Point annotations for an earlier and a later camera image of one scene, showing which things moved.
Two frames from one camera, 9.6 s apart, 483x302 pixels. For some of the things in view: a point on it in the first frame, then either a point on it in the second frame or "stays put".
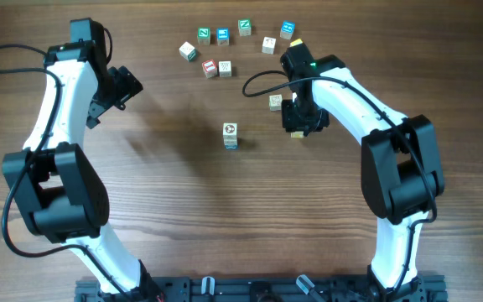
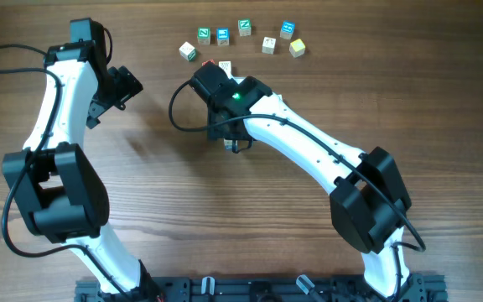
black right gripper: (292, 125) to (215, 132)
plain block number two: (268, 45) stays put
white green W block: (187, 51) stays put
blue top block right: (287, 29) stays put
